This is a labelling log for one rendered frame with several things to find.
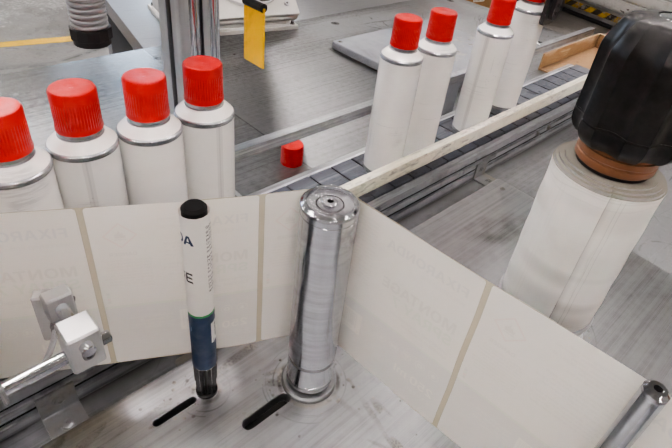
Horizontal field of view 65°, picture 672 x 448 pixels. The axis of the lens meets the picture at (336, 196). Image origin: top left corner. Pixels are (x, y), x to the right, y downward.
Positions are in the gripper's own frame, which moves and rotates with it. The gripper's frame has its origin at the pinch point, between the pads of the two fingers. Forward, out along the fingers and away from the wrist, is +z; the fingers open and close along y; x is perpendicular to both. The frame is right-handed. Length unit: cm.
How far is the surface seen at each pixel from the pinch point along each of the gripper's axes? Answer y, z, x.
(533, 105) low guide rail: 4.5, 15.2, 2.5
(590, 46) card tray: -12, 22, 67
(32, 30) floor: -317, 106, 14
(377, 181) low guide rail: 4.4, 15.7, -35.0
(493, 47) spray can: 1.7, 3.9, -11.0
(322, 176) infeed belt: -3.1, 18.4, -37.1
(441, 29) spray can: 1.2, -0.4, -23.9
